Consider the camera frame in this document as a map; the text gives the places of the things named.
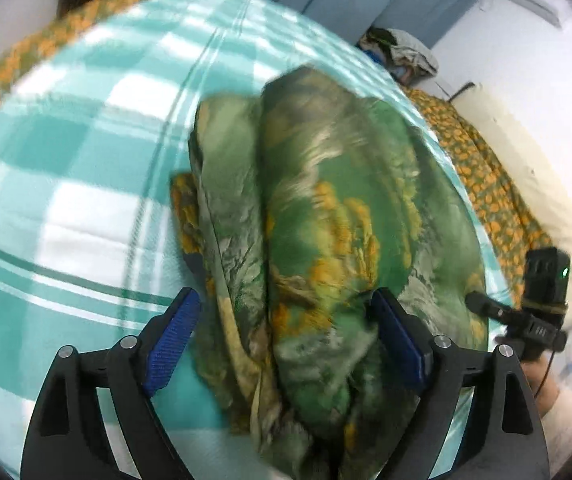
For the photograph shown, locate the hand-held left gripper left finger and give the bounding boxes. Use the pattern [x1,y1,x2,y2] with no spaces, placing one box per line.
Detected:
[20,287,201,480]

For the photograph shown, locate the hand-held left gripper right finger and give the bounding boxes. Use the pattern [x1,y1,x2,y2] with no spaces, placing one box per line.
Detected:
[370,287,552,480]

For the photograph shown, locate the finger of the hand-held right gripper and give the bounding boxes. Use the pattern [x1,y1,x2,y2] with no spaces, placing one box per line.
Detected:
[465,291,512,323]

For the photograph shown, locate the green printed padded jacket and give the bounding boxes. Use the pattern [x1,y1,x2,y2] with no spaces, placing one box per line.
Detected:
[171,65,489,480]

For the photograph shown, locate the person's right forearm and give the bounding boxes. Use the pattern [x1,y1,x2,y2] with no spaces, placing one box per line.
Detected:
[521,357,572,421]

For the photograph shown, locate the pile of clothes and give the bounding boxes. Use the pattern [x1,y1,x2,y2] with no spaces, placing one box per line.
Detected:
[358,27,439,83]

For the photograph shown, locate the cream pillow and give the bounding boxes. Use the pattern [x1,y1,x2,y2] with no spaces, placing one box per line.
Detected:
[453,82,572,333]

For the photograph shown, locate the orange floral quilt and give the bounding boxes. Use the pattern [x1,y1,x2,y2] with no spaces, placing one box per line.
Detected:
[401,87,554,311]

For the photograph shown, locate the teal plaid bed sheet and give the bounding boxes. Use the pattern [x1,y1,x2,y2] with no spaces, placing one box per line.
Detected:
[0,0,517,480]

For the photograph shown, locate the grey checkered cloth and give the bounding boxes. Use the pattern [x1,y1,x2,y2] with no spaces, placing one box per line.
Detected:
[391,30,439,76]

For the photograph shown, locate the white air conditioner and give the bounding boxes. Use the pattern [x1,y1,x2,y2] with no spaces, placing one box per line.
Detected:
[496,0,562,28]

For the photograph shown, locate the orange floral bed sheet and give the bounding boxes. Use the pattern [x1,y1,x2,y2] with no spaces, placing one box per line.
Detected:
[0,0,161,131]

